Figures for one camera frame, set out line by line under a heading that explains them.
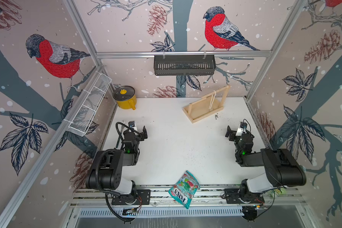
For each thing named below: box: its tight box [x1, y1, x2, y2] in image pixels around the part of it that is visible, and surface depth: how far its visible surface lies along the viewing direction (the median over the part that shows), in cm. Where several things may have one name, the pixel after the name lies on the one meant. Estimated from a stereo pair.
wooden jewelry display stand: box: [182, 84, 231, 124], surface depth 109 cm
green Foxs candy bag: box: [168, 170, 201, 210], surface depth 75 cm
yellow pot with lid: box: [112, 85, 137, 111], surface depth 111 cm
